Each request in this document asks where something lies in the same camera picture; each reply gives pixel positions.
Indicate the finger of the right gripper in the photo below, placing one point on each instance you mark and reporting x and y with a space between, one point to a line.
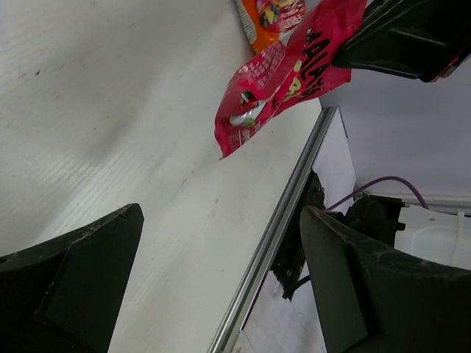
414 39

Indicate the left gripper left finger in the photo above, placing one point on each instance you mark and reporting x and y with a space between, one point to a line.
65 294

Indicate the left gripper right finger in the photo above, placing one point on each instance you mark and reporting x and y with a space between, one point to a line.
371 297

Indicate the red candy packet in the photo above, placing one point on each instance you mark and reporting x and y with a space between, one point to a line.
287 73

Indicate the orange Skittles packet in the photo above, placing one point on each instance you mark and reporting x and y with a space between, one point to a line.
266 21

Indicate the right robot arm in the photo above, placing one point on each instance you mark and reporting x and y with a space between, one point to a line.
407 115

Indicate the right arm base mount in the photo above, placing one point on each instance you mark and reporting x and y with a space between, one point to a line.
289 260

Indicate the aluminium front rail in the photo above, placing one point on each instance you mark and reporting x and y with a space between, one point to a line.
247 291

